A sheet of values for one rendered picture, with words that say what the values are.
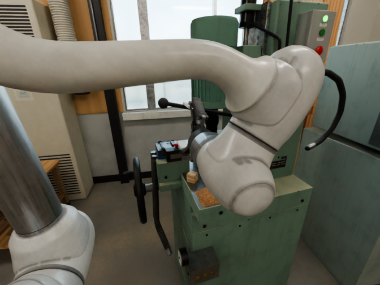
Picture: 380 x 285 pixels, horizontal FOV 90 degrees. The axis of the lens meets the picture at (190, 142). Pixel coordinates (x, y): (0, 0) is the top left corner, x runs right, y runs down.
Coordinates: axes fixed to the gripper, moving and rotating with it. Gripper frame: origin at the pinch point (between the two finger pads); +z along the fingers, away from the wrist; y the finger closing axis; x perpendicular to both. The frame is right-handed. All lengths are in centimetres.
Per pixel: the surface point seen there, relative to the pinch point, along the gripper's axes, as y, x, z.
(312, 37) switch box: 35, -39, -3
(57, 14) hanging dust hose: 43, 75, 144
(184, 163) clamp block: -18.3, -4.8, 6.8
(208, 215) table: -25.4, -8.2, -16.2
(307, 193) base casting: -25, -60, -8
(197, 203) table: -22.9, -4.7, -12.9
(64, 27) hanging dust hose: 35, 71, 143
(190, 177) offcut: -20.5, -5.7, -1.0
